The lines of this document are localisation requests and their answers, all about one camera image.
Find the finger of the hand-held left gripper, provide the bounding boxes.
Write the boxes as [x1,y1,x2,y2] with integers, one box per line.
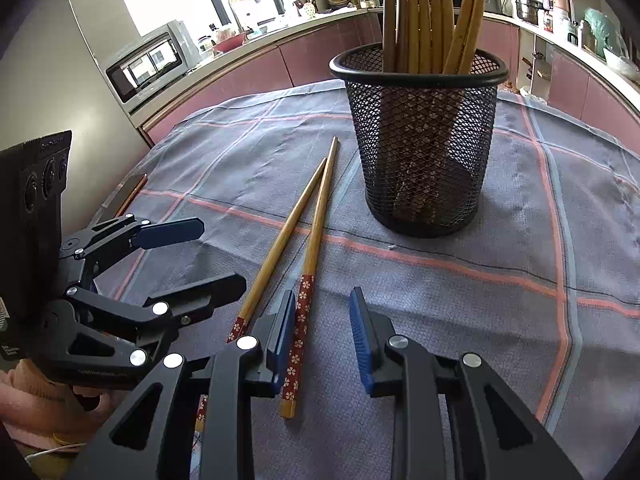
[65,272,248,348]
[59,214,205,281]

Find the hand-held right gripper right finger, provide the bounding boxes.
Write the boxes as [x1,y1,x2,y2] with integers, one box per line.
[349,286,583,480]

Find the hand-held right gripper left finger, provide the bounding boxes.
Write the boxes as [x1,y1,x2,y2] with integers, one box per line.
[65,289,297,480]

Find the red-handled wooden chopstick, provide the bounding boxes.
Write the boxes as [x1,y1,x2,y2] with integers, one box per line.
[194,156,329,435]
[279,136,340,420]

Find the black mesh holder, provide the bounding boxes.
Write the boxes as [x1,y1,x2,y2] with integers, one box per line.
[329,42,511,238]

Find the bunch of wooden chopsticks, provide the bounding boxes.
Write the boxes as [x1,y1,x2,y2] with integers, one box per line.
[380,0,491,221]

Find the grey checked tablecloth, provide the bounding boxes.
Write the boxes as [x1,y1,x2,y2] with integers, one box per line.
[87,79,640,480]

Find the silver microwave oven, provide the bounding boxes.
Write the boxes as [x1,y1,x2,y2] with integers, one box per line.
[105,20,201,116]

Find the red bowl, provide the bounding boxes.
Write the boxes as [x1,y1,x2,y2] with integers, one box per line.
[212,34,248,55]

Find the pink kitchen cabinets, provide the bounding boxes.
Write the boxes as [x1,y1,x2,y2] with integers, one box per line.
[140,10,640,146]

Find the steel pot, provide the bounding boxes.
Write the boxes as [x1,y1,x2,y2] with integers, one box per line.
[514,0,543,23]

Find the white plastic bag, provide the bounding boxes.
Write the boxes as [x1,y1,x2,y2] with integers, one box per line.
[602,47,640,81]

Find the green plastic bag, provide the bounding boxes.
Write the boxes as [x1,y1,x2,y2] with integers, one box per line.
[582,8,618,58]

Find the white cable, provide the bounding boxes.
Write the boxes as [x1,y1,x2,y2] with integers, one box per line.
[25,442,88,461]

